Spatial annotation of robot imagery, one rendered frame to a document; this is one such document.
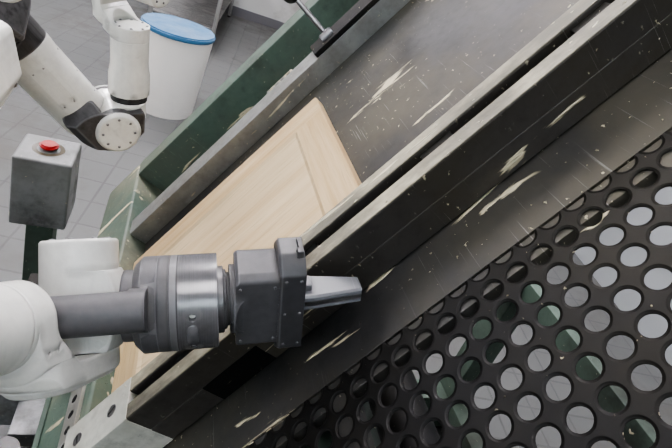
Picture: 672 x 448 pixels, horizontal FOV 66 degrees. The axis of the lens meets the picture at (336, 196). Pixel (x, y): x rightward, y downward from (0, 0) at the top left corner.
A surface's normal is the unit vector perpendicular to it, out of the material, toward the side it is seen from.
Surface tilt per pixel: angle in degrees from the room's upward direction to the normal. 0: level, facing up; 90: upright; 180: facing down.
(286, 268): 46
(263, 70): 90
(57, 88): 90
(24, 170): 90
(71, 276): 54
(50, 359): 65
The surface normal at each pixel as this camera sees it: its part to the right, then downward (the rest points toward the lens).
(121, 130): 0.51, 0.55
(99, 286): 0.22, -0.09
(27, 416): 0.32, -0.83
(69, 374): 0.99, -0.06
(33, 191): 0.21, 0.53
